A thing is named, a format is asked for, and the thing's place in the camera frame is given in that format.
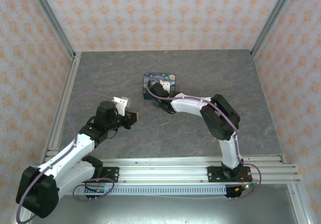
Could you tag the aluminium frame post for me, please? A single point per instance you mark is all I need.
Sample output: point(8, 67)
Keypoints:
point(50, 15)
point(273, 18)

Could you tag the grey metal shelf panel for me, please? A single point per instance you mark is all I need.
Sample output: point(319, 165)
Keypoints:
point(163, 210)

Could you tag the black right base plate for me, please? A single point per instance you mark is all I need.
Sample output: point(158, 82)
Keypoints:
point(214, 173)

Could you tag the starry night painted box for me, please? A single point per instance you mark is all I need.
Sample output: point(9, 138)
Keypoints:
point(155, 77)

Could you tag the aluminium mounting rail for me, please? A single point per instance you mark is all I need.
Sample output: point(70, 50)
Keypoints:
point(163, 172)

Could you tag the small circuit board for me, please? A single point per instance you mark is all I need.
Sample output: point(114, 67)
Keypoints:
point(100, 190)
point(247, 186)

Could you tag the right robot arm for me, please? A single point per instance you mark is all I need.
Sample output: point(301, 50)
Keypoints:
point(220, 118)

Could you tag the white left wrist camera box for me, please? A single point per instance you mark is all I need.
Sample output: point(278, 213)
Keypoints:
point(121, 104)

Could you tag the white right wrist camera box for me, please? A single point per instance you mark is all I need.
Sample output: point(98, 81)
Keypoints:
point(166, 86)

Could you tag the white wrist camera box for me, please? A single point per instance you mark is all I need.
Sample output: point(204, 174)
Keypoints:
point(166, 86)
point(121, 104)

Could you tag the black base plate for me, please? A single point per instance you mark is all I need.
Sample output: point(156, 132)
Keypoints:
point(214, 173)
point(113, 174)

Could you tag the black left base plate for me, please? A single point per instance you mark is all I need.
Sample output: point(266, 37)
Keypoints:
point(113, 174)

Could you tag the aluminium side rail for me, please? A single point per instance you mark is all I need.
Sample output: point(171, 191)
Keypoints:
point(70, 83)

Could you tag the aluminium lower frame bar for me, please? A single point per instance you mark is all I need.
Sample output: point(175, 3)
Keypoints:
point(299, 204)

